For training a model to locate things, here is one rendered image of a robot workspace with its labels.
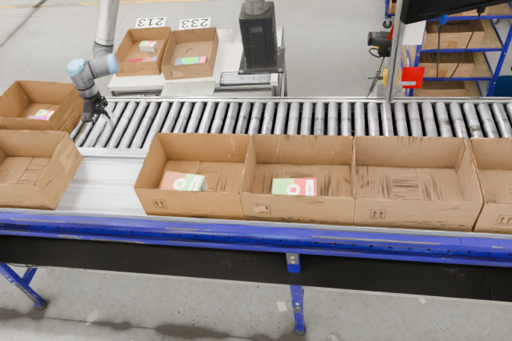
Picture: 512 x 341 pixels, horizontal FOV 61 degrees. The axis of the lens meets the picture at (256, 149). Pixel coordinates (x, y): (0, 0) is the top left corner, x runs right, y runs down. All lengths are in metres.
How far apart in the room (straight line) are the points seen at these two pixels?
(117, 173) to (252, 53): 1.02
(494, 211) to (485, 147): 0.29
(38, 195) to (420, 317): 1.85
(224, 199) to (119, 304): 1.27
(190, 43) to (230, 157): 1.22
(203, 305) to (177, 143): 1.02
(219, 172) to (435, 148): 0.84
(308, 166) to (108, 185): 0.83
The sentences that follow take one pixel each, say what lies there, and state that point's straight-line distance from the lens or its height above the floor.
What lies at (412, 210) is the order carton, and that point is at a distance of 1.52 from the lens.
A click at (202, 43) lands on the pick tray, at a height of 0.76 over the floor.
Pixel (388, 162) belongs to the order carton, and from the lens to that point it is 1.76.
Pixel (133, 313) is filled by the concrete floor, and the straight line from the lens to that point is 2.58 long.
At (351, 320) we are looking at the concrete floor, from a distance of 2.39.
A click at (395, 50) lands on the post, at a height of 1.04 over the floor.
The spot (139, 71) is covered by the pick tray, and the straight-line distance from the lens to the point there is 2.67.
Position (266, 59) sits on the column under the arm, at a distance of 2.47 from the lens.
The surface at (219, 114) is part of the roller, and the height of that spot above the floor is 0.75.
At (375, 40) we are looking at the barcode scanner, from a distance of 2.11.
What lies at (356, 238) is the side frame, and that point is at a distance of 1.53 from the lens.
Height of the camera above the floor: 2.20
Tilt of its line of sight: 46 degrees down
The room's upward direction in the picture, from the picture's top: 9 degrees counter-clockwise
